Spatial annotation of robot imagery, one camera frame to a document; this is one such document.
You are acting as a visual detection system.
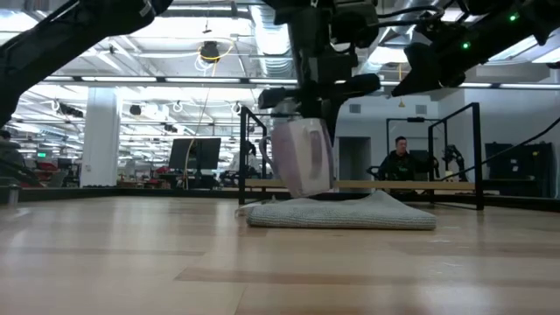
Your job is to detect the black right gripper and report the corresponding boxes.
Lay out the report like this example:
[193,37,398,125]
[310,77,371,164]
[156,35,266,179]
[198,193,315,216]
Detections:
[391,21,487,95]

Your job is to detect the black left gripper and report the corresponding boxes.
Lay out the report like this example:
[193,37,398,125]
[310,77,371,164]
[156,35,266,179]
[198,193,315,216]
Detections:
[256,21,382,148]

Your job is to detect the grey cloth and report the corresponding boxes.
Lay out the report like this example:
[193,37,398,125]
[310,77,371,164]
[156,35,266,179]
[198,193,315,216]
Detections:
[235,189,438,232]

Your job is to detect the person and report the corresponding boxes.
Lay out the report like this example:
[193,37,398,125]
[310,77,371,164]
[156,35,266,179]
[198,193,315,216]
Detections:
[0,129,26,179]
[376,135,439,196]
[227,140,264,177]

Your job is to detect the black cabinets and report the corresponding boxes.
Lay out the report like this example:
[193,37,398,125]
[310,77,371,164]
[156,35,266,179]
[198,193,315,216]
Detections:
[484,141,556,199]

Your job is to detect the background black monitor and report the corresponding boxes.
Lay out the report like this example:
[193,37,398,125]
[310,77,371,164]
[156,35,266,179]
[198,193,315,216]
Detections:
[167,136,222,172]

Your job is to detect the black ceiling device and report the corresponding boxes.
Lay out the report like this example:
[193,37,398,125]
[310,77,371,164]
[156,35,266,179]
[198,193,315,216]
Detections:
[199,39,222,63]

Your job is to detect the white pillar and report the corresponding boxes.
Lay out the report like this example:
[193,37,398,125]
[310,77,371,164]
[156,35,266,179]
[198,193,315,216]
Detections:
[79,86,123,188]

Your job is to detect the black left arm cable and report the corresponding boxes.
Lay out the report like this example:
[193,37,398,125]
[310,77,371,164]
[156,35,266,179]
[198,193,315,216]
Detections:
[375,3,445,32]

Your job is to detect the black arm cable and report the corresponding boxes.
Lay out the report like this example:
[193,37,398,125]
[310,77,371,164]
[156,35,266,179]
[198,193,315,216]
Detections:
[375,3,445,32]
[437,115,560,183]

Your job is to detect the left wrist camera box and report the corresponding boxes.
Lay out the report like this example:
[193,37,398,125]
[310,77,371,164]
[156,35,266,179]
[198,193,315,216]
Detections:
[330,2,381,50]

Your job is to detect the wooden shelf black metal frame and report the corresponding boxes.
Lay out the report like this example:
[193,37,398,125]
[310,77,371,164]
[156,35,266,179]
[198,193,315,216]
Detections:
[238,101,486,212]

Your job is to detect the silver ceiling duct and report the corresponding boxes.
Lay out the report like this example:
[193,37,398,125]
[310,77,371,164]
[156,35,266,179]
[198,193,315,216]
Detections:
[248,3,301,82]

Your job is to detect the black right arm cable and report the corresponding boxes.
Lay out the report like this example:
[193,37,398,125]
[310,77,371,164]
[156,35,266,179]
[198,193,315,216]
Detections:
[437,115,560,183]

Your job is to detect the black aluminium table frame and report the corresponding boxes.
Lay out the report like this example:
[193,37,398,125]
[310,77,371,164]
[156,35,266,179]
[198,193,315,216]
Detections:
[0,184,560,214]

